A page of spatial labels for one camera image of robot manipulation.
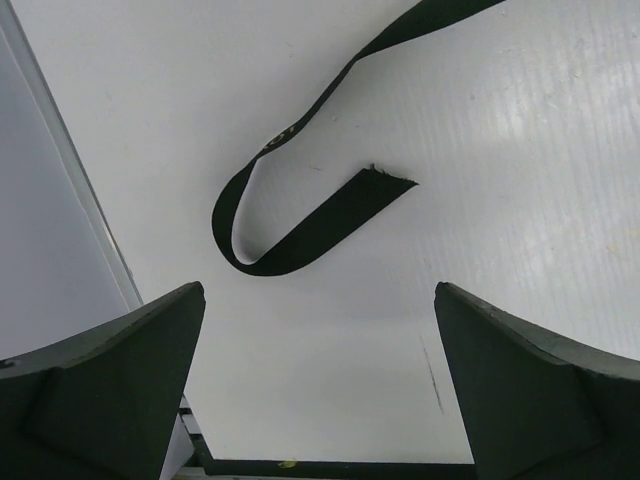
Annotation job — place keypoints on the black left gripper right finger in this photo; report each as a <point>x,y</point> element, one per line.
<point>536,404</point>

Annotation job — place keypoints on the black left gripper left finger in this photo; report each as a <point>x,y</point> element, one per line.
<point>101,404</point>

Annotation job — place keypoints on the black ribbon with gold lettering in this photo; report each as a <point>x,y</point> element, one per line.
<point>363,196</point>

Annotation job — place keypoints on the aluminium frame rail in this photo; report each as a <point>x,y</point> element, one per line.
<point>26,61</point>

